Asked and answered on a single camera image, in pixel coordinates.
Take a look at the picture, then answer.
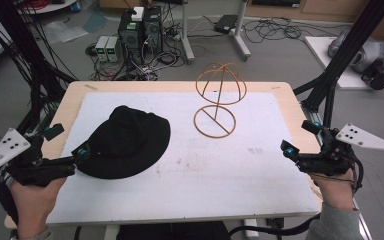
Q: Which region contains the white desk leg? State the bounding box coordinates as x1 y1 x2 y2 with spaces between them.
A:
179 0 196 65
233 0 252 62

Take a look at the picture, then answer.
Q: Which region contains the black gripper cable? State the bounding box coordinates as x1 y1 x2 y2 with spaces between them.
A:
344 151 365 195

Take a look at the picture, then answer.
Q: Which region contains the black metal frame stand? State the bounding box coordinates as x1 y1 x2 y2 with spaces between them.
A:
0 0 78 136
292 0 384 129

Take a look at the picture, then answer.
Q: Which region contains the black device on platform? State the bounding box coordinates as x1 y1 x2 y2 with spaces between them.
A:
360 57 384 91

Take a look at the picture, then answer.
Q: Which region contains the black computer tower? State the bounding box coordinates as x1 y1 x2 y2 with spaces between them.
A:
142 5 164 55
117 11 145 65

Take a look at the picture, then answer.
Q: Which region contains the black brimmed hat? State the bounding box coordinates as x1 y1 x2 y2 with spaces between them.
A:
74 104 172 180

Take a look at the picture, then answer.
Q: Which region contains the flat black box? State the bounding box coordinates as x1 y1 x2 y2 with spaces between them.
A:
213 14 240 35

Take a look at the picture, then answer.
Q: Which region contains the clear plastic sheet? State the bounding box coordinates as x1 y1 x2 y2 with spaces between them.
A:
42 19 90 45

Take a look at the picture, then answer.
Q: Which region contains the person's left hand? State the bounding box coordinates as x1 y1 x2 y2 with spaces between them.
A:
9 176 68 240

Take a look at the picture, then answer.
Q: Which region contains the white table leg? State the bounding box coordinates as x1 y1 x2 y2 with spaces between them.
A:
102 224 122 240

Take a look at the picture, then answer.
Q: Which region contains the white floor platform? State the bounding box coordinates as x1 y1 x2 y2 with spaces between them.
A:
304 35 384 91

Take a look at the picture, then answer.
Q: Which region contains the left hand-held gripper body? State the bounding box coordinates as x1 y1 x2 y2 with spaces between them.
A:
0 128 78 188

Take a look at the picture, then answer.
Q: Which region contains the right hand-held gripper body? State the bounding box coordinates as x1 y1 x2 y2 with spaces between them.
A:
294 123 384 178

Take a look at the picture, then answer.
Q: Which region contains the grey robot housing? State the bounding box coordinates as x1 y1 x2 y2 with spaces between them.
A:
327 29 384 75

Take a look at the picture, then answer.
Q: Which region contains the tangle of black floor cables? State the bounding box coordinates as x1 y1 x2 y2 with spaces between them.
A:
242 17 316 45

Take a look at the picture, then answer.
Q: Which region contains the small white box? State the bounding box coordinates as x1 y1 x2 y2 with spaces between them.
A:
131 6 145 22

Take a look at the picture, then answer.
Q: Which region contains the person's right hand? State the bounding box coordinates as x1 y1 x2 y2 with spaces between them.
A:
309 167 357 212

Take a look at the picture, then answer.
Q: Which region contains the white round table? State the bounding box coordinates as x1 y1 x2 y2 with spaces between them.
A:
15 0 78 15

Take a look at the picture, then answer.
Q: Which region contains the thick black cable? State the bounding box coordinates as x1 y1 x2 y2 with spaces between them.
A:
227 213 322 238

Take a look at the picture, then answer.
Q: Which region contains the grey power supply unit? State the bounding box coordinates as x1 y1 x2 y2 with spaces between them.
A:
106 35 123 63
95 35 110 62

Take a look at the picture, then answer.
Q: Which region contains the tangle of computer cables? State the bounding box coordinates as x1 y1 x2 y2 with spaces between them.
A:
85 41 188 82

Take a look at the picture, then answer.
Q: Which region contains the white table mat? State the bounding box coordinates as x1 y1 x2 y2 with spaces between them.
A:
45 91 322 226

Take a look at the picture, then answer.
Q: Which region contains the golden wire hat stand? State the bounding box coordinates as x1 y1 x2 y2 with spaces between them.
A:
193 61 248 140

